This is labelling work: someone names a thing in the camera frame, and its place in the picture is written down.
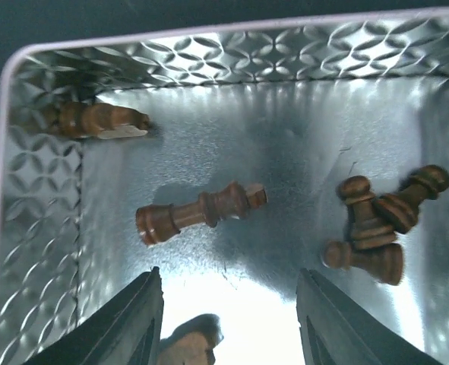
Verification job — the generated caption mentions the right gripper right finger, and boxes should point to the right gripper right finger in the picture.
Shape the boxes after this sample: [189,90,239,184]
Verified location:
[296,268,439,365]

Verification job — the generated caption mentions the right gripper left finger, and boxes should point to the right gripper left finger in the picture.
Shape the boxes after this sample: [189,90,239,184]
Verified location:
[25,267,163,365]

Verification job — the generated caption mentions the dark chess pawn in tin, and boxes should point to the dark chess pawn in tin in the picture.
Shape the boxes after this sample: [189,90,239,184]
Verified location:
[321,240,404,286]

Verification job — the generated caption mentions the dark chess piece in tin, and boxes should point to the dark chess piece in tin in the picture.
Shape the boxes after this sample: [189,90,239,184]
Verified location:
[30,100,153,140]
[373,164,449,234]
[338,176,397,250]

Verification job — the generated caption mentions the pink metal tin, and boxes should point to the pink metal tin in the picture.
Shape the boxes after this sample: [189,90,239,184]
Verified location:
[0,8,449,364]

